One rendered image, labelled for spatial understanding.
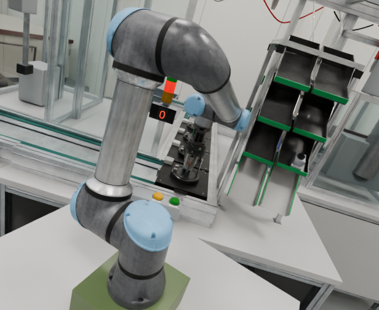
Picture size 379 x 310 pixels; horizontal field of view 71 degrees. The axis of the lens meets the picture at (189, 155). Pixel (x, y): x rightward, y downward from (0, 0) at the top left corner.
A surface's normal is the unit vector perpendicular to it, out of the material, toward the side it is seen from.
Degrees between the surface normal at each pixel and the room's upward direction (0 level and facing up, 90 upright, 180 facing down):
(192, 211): 90
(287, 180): 45
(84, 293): 4
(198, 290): 0
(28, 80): 90
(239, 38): 90
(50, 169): 90
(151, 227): 5
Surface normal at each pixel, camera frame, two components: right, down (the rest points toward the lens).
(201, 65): 0.35, 0.59
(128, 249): -0.47, 0.28
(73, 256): 0.29, -0.87
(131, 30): -0.39, 0.03
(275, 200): 0.02, -0.38
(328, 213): -0.10, 0.39
